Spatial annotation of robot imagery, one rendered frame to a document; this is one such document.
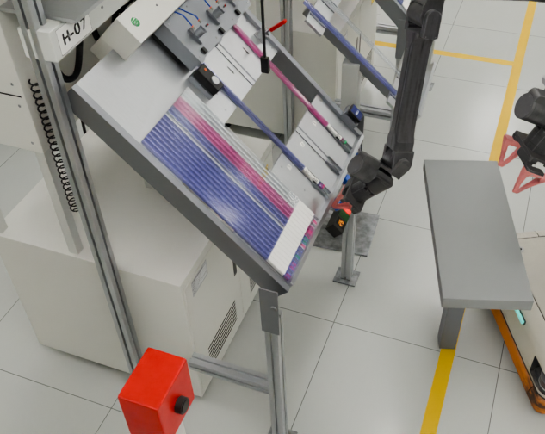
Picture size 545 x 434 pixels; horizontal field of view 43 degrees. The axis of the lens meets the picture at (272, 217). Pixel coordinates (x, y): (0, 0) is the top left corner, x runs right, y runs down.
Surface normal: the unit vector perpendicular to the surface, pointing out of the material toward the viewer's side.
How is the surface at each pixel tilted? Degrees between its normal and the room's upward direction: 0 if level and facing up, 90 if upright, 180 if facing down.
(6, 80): 90
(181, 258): 0
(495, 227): 0
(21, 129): 90
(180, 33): 45
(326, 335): 0
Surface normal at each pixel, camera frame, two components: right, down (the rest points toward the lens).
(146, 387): -0.04, -0.73
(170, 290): -0.36, 0.65
